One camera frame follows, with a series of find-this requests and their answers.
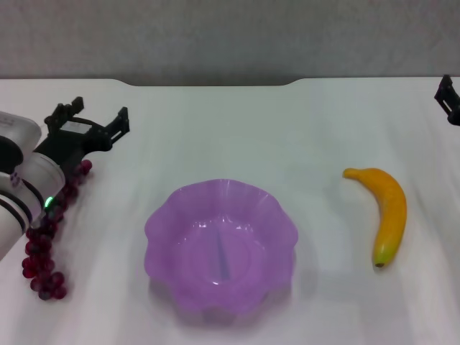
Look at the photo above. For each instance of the yellow banana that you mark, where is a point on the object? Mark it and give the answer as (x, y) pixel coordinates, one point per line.
(391, 212)

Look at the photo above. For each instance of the purple scalloped plastic bowl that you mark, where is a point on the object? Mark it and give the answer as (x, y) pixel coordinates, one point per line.
(221, 248)

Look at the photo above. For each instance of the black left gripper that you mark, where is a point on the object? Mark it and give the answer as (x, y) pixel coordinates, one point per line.
(68, 143)

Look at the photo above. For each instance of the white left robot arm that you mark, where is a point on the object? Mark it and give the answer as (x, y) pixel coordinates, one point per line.
(21, 179)

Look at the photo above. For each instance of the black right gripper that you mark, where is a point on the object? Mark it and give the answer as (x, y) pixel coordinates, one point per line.
(456, 111)

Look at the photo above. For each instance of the red grape bunch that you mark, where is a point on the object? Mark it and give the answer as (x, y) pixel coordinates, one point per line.
(46, 248)

